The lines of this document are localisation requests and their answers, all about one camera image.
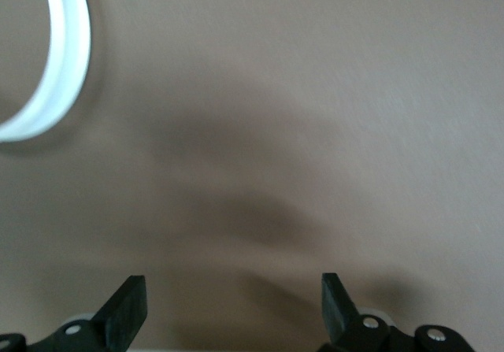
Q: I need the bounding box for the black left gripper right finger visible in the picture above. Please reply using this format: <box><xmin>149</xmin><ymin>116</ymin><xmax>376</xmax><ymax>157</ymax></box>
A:
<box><xmin>318</xmin><ymin>272</ymin><xmax>478</xmax><ymax>352</ymax></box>

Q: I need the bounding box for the white semicircular plastic bracket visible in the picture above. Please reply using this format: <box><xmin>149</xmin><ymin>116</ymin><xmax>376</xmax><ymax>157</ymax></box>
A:
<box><xmin>0</xmin><ymin>0</ymin><xmax>92</xmax><ymax>143</ymax></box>

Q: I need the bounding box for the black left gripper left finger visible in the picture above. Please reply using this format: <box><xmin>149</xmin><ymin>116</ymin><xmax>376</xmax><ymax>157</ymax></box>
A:
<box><xmin>0</xmin><ymin>275</ymin><xmax>148</xmax><ymax>352</ymax></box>

